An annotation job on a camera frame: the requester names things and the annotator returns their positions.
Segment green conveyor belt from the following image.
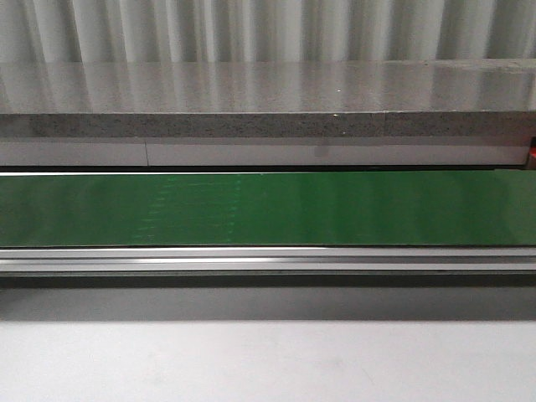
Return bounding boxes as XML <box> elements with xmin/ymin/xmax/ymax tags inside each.
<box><xmin>1</xmin><ymin>169</ymin><xmax>535</xmax><ymax>248</ymax></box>

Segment grey stone counter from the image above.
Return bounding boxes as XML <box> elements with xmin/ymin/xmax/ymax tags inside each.
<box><xmin>1</xmin><ymin>59</ymin><xmax>535</xmax><ymax>169</ymax></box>

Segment red plastic bin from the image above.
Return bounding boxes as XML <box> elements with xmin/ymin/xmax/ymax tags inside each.
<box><xmin>526</xmin><ymin>137</ymin><xmax>536</xmax><ymax>170</ymax></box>

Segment white pleated curtain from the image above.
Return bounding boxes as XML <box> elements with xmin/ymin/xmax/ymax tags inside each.
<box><xmin>1</xmin><ymin>1</ymin><xmax>535</xmax><ymax>63</ymax></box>

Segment aluminium conveyor frame rail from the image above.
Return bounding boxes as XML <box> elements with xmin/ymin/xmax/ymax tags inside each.
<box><xmin>1</xmin><ymin>246</ymin><xmax>535</xmax><ymax>288</ymax></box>

